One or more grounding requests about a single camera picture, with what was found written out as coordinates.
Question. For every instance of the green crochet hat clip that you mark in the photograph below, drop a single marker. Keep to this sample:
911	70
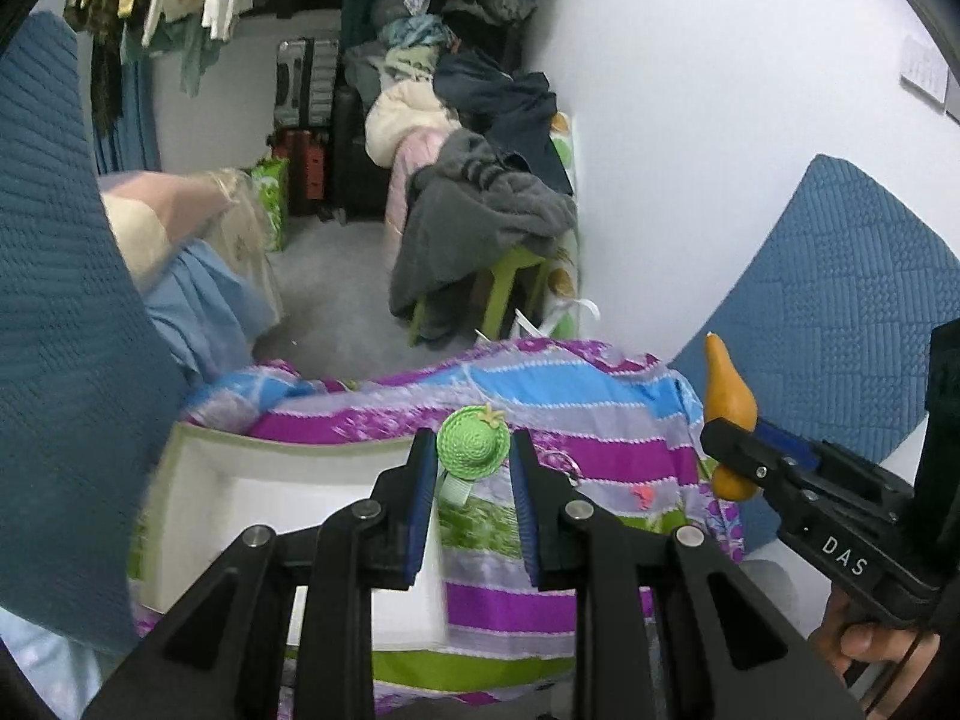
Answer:
472	443

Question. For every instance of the blue knitted right sleeve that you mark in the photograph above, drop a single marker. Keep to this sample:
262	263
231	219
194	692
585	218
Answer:
830	323

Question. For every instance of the pink blanket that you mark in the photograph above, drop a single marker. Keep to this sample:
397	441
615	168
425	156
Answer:
417	150

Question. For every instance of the white wall switch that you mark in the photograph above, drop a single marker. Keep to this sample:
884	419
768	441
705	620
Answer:
924	71

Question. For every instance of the white cardboard box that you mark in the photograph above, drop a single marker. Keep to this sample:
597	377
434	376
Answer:
210	486

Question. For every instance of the red black suitcase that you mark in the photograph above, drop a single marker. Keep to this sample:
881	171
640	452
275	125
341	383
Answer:
304	151

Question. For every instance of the dark navy jacket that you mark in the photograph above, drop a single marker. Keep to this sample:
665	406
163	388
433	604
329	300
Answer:
512	110

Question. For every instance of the grey fleece garment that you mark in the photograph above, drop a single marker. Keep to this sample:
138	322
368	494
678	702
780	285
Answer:
464	212

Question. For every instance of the blue knitted left sleeve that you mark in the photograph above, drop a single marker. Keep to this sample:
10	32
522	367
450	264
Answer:
89	388

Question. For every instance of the person's right hand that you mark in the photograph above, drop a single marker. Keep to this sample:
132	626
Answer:
841	643

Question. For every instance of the pink plastic hair clip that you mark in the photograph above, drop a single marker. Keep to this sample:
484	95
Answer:
646	496

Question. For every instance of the grey hard suitcase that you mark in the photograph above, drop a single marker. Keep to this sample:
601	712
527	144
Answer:
305	82

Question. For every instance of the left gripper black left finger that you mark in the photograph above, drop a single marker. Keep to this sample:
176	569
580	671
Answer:
366	578

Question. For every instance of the cream white padded coat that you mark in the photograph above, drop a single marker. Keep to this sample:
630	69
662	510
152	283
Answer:
399	111

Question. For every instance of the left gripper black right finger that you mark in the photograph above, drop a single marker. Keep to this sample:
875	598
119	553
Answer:
667	626

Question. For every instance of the light blue bedsheet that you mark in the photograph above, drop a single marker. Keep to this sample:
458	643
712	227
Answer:
208	316

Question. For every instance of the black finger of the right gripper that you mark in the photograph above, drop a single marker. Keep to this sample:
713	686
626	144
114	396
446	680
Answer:
787	444
748	466

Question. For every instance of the colourful striped floral cloth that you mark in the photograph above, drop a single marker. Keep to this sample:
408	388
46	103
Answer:
607	420

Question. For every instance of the green shopping bag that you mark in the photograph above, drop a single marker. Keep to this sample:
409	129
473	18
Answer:
270	179

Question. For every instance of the orange gourd ornament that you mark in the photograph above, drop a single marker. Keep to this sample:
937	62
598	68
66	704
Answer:
728	397

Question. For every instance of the green plastic stool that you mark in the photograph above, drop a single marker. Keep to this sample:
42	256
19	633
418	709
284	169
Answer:
510	288

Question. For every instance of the blue knitted sleeve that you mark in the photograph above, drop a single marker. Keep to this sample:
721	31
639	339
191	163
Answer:
89	388
830	323

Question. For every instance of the pink beige pillow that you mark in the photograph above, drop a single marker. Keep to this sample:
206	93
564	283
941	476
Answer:
154	214

